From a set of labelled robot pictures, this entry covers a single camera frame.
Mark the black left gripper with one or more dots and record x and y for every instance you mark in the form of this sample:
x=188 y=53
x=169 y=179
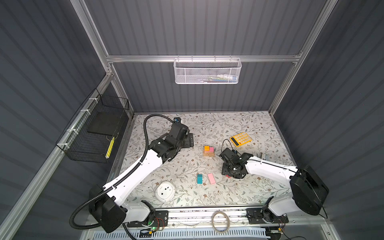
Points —
x=188 y=140

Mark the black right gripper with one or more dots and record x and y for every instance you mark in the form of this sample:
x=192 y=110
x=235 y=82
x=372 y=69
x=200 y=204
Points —
x=224 y=171

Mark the light pink wood block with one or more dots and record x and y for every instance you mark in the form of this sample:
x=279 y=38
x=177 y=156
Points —
x=211 y=178

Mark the arched natural wood block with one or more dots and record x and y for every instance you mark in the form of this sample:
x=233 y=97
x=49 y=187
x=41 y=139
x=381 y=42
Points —
x=208 y=154

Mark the teal wood block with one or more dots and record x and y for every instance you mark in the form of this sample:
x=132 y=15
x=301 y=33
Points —
x=199 y=179

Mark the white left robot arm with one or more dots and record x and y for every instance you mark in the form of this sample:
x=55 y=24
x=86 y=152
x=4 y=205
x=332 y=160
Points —
x=111 y=211

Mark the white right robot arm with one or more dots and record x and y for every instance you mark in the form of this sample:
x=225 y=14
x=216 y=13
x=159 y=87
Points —
x=307 y=192

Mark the yellow calculator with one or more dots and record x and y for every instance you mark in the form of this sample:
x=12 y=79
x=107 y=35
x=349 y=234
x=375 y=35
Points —
x=240 y=139

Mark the white round smart speaker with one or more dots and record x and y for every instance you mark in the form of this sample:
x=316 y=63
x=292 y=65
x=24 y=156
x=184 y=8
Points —
x=165 y=192

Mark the roll of clear tape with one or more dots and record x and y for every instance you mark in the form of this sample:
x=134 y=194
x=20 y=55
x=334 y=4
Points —
x=224 y=220

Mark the yellow green marker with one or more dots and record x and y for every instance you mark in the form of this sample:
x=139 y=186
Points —
x=110 y=148

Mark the white wire mesh basket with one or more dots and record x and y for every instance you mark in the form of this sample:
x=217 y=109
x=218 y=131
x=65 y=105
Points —
x=209 y=71

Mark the black wire basket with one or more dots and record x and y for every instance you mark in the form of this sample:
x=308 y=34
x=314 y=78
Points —
x=101 y=118

